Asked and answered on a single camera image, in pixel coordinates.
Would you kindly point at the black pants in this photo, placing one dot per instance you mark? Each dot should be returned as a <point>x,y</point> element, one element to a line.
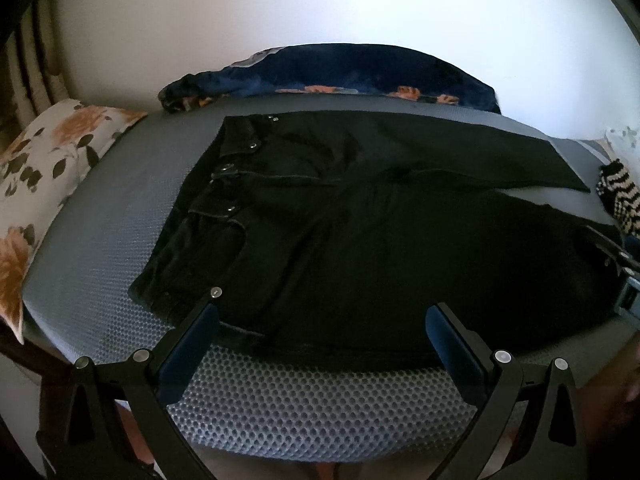
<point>330,234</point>

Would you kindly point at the white floral pillow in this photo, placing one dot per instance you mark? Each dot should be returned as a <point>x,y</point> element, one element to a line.
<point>40,170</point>

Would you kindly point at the grey mesh mattress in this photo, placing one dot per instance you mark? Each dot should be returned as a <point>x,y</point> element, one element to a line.
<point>76,292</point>

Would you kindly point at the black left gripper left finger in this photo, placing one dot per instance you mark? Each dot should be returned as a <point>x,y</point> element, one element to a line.
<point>111,421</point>

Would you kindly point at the black white striped cloth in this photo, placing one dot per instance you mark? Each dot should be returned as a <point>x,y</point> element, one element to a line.
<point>619,196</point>

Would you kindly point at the navy floral blanket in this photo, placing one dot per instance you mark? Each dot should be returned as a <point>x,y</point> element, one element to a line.
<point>359,69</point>

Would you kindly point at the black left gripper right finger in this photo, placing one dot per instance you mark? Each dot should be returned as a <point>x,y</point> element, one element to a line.
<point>550,443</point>

